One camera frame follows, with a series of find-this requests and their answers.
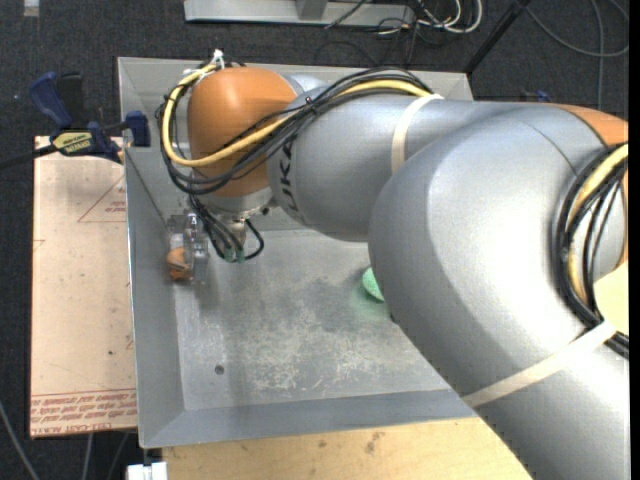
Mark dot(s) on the brown cardboard board red print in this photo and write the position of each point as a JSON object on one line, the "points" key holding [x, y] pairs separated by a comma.
{"points": [[80, 278]]}

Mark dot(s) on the grey metal bin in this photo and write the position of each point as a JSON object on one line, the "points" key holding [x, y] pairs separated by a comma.
{"points": [[280, 348]]}

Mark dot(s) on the orange ball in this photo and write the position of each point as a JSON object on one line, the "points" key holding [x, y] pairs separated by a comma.
{"points": [[177, 267]]}

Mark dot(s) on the black cylinder on white bracket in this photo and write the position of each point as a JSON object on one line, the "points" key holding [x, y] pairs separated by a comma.
{"points": [[264, 211]]}

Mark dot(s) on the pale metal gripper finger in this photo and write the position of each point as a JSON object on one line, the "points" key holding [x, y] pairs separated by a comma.
{"points": [[198, 260], [176, 240]]}

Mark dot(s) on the green sponge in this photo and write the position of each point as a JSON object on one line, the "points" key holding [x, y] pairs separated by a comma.
{"points": [[372, 284]]}

